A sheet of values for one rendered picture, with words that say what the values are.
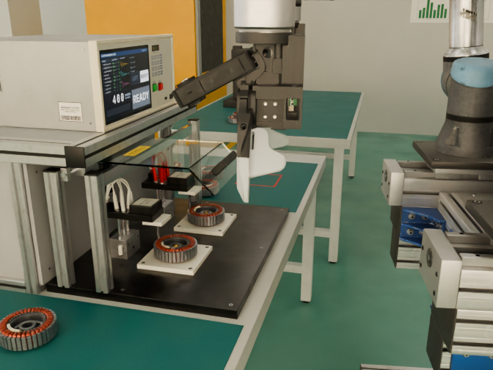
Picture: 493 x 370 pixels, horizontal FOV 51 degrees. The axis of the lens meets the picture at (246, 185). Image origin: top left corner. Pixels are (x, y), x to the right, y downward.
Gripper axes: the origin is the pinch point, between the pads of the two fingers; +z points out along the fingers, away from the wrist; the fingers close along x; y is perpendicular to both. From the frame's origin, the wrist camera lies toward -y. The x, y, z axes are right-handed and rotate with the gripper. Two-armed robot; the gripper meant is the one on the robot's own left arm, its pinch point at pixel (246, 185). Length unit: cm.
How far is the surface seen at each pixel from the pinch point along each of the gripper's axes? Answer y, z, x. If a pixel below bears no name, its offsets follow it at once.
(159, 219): -28, 27, 52
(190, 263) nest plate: -19, 37, 47
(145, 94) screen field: -35, -2, 68
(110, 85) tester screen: -37, -6, 50
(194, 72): -94, 27, 413
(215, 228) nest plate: -16, 37, 70
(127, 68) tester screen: -36, -10, 59
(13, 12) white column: -252, -25, 392
